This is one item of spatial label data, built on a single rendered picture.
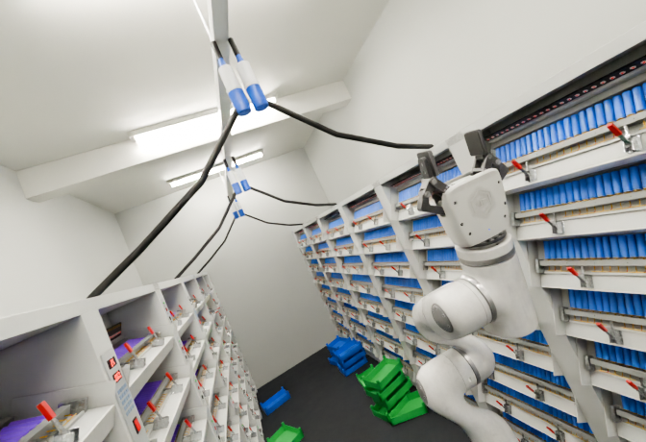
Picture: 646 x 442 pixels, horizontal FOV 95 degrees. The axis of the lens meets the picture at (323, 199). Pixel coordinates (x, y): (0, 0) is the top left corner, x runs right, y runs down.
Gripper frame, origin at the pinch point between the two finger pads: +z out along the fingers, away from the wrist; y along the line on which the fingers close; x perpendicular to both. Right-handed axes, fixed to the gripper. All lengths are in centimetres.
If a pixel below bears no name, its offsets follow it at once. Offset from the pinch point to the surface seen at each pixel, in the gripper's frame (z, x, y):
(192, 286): -55, 242, 110
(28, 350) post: -9, 38, 88
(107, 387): -24, 36, 77
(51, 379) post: -17, 36, 86
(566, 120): -10, 29, -62
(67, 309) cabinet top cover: -4, 36, 77
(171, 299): -42, 173, 106
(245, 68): 51, 83, 14
